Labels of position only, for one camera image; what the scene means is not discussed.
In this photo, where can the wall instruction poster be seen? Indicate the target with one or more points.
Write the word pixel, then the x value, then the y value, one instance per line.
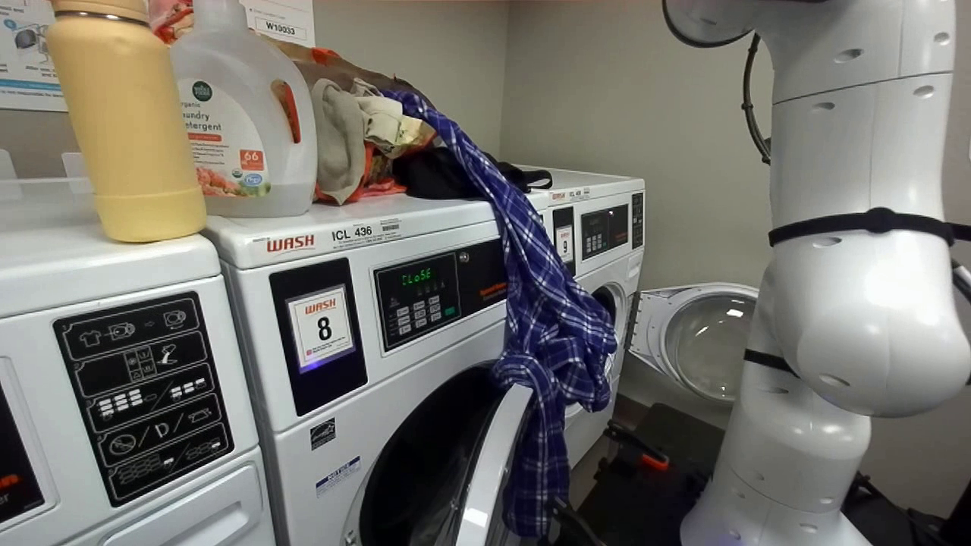
pixel 25 64

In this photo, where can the beige cloth in bag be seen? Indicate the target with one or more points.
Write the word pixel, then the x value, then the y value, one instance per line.
pixel 354 130

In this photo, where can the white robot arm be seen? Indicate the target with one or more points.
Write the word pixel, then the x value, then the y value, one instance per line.
pixel 853 318

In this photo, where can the blue plaid trousers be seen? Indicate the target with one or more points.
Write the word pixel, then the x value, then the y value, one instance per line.
pixel 556 339

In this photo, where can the middle washer round door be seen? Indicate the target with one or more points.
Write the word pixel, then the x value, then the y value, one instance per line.
pixel 484 504

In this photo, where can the yellow water bottle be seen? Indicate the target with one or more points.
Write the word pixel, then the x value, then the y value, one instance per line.
pixel 120 89

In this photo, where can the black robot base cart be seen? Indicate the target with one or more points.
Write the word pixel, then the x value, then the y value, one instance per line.
pixel 646 477

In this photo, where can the white washing machine number nine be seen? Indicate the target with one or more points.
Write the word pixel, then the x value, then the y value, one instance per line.
pixel 126 416

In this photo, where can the white washing machine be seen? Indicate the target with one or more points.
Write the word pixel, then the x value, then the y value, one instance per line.
pixel 372 339
pixel 597 225

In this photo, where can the black clothes pile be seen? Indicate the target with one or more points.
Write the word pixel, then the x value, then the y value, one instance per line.
pixel 437 176

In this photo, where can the far washer open door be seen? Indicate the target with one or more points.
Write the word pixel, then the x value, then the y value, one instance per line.
pixel 697 335

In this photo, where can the white washing machine far side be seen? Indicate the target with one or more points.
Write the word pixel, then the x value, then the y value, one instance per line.
pixel 597 225

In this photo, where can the white detergent jug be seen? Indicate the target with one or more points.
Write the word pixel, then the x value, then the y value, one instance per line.
pixel 247 117

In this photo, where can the middle white washing machine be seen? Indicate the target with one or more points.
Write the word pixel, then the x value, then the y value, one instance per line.
pixel 372 339

